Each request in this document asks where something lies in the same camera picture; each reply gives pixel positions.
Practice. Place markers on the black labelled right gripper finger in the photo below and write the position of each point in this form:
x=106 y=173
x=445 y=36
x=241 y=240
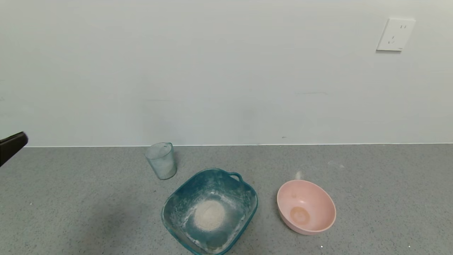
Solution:
x=10 y=147

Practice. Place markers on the clear ribbed plastic cup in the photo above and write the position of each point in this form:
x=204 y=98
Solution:
x=161 y=163

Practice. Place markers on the beige powder pile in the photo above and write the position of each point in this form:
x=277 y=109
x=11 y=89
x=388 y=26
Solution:
x=209 y=216

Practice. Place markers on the pink plastic bowl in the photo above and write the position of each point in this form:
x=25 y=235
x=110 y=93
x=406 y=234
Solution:
x=306 y=209

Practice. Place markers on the white wall socket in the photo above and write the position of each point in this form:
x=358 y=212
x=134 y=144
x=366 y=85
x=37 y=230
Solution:
x=395 y=34

